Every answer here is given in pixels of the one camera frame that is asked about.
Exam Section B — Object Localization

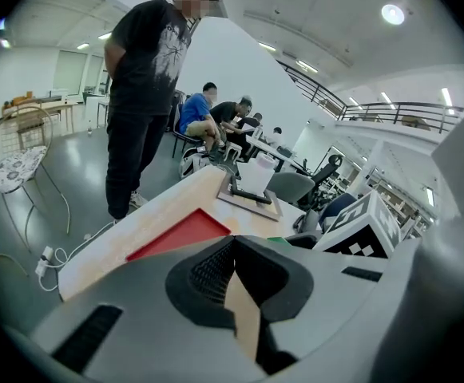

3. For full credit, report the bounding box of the floral seat cushion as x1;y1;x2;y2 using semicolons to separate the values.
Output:
0;145;48;195

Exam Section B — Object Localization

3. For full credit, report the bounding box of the blue office chair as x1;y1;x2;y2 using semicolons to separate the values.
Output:
318;192;358;231

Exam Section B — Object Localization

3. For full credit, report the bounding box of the grey office chair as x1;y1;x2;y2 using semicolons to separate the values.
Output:
266;171;317;211

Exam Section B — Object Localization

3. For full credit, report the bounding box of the red tray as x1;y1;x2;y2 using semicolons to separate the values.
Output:
125;207;233;263

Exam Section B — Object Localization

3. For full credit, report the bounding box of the white power strip with cable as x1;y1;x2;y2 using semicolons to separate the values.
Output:
38;219;117;293

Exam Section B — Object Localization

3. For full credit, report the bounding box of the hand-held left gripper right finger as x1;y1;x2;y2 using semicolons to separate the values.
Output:
234;235;421;383

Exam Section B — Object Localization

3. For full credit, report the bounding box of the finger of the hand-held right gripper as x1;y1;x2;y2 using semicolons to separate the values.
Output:
285;231;323;251

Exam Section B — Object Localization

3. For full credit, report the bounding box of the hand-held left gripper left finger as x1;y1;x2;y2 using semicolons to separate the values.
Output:
6;235;271;383

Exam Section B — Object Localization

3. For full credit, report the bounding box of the black flat tray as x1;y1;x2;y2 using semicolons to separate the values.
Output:
230;175;274;206

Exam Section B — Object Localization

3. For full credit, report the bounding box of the black metal chair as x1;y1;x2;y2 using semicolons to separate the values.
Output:
170;101;205;160

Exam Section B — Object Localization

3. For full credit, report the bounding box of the black office chair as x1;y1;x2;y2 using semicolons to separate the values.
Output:
310;153;345;199

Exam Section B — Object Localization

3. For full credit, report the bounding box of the white plastic container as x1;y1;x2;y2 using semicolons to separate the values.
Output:
236;152;276;197

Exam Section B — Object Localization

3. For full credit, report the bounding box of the wooden table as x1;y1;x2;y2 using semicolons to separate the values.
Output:
1;93;80;136

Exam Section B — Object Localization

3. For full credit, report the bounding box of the white grey backpack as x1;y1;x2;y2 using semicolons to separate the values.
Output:
178;148;217;181

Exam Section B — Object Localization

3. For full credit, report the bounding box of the round ceiling lamp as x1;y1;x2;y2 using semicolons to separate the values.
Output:
380;3;406;26

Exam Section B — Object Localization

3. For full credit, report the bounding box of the beige checked tablecloth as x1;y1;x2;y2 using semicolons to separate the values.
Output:
57;164;309;303

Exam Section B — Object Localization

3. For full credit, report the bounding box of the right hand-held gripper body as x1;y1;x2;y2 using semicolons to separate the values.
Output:
313;89;464;383

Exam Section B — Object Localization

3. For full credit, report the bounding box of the long white desk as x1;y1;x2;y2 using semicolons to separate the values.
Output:
244;133;313;176

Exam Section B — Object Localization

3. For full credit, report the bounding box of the black balcony railing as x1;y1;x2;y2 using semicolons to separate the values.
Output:
274;59;464;126

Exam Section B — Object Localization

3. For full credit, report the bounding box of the wooden framed board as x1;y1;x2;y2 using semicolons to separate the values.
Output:
216;172;284;223

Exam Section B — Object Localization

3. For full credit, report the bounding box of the white stool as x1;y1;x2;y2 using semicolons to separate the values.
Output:
223;141;244;164

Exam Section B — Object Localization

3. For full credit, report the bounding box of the gold wire chair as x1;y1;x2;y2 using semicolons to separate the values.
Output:
0;105;73;253

